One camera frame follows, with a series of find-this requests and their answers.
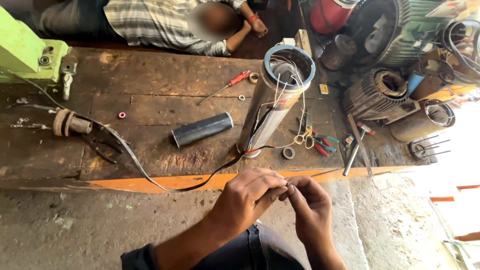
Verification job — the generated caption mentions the person's right hand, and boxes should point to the person's right hand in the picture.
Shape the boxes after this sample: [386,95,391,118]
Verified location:
[279,175,333,245]

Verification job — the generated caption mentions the person's left hand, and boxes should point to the person's left hand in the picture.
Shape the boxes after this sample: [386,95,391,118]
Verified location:
[206,167,289,241]

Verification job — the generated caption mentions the thin white wire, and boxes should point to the thin white wire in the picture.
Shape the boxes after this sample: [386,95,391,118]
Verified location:
[260,55,307,185]

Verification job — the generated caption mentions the person's dark trousers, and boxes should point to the person's dark trousers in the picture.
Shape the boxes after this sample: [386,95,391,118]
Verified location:
[120,222,306,270]

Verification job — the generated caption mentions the red and teal pliers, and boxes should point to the red and teal pliers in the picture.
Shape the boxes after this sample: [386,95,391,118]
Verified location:
[289,117,340,157]

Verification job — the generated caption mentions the steel hammer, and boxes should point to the steel hammer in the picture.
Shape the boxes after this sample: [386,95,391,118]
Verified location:
[342,122,376,177]

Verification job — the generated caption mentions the flat metal bar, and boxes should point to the flat metal bar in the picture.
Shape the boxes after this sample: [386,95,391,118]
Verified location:
[346,113,374,177]

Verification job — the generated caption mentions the black cylindrical sleeve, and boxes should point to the black cylindrical sleeve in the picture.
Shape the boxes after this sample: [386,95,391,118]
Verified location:
[172,112,234,148]

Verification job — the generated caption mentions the wooden workbench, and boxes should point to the wooden workbench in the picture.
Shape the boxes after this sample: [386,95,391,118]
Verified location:
[0,46,437,194]

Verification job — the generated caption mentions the steel submersible motor stator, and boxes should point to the steel submersible motor stator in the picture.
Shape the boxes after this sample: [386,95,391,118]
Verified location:
[236,44,316,158]

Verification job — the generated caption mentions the round plate with rods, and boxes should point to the round plate with rods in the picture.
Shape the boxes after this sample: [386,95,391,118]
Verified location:
[408,134,452,161]

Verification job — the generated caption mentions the finned grey motor housing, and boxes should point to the finned grey motor housing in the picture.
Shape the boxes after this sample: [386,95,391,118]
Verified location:
[342,67,421,122]

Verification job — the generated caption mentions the rusty cylindrical motor casing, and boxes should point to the rusty cylindrical motor casing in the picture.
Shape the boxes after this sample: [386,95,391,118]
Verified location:
[388,98,456,143]

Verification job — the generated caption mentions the dark metal canister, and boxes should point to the dark metal canister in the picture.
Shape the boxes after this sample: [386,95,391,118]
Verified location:
[321,34,358,71]

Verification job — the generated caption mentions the rusty spool winder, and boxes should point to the rusty spool winder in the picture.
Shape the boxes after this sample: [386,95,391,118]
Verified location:
[52,108,93,137]

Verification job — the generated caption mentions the red gas cylinder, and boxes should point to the red gas cylinder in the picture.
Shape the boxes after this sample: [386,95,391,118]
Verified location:
[310,0,360,36]

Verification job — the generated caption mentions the large green electric motor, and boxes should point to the large green electric motor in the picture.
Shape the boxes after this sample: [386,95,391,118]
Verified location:
[356,0,458,68]

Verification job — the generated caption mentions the green machine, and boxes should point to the green machine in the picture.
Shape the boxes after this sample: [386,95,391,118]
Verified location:
[0,5,79,101]

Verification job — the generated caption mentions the yellow handled scissors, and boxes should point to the yellow handled scissors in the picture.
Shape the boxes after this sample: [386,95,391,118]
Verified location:
[293,107,315,149]

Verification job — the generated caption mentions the red handled screwdriver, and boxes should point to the red handled screwdriver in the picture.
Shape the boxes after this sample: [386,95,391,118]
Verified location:
[197,70,251,106]

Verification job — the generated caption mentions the flat black cable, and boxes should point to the flat black cable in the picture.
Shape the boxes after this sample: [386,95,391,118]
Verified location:
[0,69,276,193]

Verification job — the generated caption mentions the black handled pliers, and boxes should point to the black handled pliers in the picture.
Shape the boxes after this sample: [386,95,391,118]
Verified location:
[80,133,124,164]

